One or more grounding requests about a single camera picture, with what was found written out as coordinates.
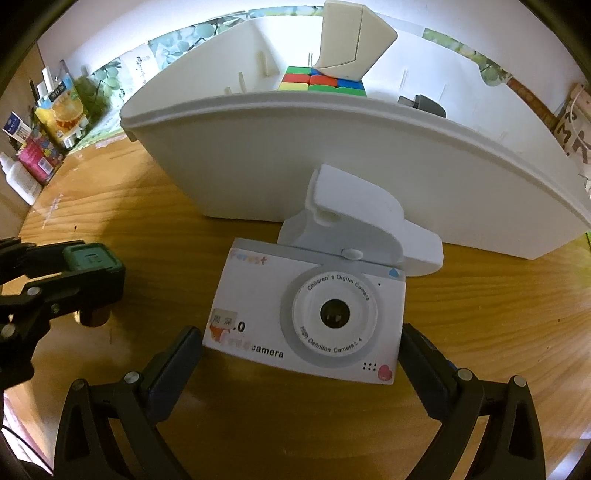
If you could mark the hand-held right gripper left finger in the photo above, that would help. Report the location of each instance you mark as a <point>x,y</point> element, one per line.
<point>173,374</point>

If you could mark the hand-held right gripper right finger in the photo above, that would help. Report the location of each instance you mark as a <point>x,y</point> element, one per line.
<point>422,369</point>

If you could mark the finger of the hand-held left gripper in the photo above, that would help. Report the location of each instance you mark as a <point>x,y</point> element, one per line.
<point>27,300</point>
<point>41,258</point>

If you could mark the dark green block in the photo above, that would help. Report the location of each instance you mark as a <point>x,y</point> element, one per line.
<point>94,265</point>

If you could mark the white toy camera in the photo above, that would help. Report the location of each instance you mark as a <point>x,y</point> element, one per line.
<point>258,314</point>

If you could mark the white plastic bin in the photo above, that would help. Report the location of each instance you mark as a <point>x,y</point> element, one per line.
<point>277,152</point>

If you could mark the beige angular plastic block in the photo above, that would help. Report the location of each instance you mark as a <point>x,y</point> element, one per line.
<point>341,37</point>

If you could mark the white plastic bottle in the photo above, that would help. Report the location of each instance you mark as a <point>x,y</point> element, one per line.
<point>21,180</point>

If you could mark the pink box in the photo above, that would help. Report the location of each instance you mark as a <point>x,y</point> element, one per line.
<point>39,159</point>

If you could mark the blue and white box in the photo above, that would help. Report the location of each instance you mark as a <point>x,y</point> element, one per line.
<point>16,124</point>

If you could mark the orange print juice carton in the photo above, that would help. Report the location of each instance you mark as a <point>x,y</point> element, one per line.
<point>64,110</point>

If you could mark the grape print cardboard box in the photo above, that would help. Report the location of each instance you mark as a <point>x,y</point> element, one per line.
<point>134,64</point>

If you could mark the black plug adapter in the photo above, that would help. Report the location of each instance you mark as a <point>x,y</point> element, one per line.
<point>429,106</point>

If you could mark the brown lettered paper bag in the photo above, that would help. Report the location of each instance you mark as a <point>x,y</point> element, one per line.
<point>577,134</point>

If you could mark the multicoloured puzzle cube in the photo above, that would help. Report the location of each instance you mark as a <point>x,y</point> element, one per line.
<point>323,83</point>

